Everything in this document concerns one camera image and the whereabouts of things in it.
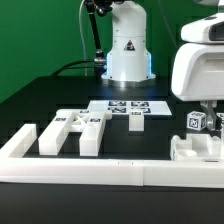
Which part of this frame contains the grey thin cable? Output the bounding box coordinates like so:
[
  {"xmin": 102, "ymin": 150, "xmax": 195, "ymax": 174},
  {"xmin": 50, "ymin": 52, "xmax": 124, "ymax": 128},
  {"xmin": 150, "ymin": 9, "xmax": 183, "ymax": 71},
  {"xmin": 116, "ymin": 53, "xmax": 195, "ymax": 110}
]
[{"xmin": 78, "ymin": 0, "xmax": 88, "ymax": 76}]

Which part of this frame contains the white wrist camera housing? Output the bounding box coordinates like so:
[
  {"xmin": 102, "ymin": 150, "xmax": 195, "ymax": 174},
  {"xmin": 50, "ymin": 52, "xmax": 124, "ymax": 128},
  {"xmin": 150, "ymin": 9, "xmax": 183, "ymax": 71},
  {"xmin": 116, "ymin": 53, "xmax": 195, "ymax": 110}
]
[{"xmin": 181, "ymin": 13, "xmax": 224, "ymax": 44}]

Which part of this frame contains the white chair back frame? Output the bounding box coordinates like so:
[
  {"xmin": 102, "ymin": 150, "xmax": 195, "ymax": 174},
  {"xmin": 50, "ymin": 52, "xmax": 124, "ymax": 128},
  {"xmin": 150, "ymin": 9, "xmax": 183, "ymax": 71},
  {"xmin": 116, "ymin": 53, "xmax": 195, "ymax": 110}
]
[{"xmin": 38, "ymin": 109, "xmax": 112, "ymax": 156}]

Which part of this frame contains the white tagged cube nut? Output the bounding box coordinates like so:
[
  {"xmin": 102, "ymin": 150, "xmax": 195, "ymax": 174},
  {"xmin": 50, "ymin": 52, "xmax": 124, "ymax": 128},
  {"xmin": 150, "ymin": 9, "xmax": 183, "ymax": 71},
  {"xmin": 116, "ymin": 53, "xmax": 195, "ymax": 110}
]
[
  {"xmin": 187, "ymin": 111, "xmax": 206, "ymax": 131},
  {"xmin": 216, "ymin": 113, "xmax": 224, "ymax": 130}
]

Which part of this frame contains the white U-shaped obstacle fence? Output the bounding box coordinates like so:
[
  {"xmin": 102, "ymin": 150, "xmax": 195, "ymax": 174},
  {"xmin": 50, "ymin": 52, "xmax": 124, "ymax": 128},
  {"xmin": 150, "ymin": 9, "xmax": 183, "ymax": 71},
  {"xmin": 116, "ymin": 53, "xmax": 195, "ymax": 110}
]
[{"xmin": 0, "ymin": 124, "xmax": 224, "ymax": 188}]

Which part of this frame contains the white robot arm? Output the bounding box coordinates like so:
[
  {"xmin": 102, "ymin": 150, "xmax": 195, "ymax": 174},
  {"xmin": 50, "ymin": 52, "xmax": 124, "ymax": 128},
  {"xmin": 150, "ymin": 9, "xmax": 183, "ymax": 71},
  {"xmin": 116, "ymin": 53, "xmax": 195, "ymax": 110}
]
[{"xmin": 102, "ymin": 0, "xmax": 224, "ymax": 130}]

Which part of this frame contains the white fiducial marker sheet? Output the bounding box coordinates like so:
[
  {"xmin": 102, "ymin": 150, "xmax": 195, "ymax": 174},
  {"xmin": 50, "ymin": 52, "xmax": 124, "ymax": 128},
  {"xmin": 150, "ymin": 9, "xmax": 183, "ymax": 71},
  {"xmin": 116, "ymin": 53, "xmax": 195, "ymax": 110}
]
[{"xmin": 88, "ymin": 100, "xmax": 172, "ymax": 116}]

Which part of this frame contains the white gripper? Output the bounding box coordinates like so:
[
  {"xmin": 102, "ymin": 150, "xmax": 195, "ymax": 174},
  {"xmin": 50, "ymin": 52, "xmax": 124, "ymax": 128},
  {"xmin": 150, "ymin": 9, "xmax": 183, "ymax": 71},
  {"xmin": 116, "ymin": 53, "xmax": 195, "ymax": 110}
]
[{"xmin": 171, "ymin": 43, "xmax": 224, "ymax": 131}]

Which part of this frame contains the black cable bundle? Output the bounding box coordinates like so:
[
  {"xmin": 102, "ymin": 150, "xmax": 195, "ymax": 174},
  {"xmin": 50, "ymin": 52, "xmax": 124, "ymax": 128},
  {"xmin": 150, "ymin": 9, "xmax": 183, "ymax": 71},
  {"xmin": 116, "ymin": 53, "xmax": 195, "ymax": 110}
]
[{"xmin": 50, "ymin": 59, "xmax": 108, "ymax": 78}]

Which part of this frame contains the white chair seat part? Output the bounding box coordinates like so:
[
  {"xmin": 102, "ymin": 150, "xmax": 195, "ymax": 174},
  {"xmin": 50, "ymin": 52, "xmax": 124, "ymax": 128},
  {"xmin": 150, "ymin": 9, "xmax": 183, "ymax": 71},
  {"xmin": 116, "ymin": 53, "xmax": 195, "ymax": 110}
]
[{"xmin": 170, "ymin": 134, "xmax": 224, "ymax": 162}]

